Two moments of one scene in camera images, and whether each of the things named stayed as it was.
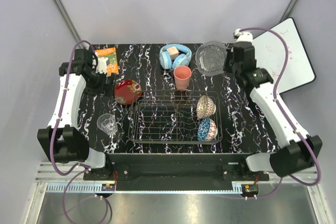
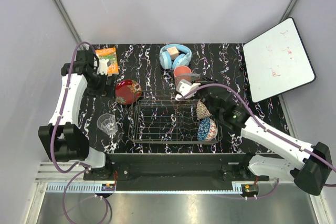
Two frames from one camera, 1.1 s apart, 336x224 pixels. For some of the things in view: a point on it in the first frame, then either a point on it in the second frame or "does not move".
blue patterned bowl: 207,130 does not move
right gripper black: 229,69 to 204,81
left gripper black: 104,89 does not move
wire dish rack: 166,116 does not move
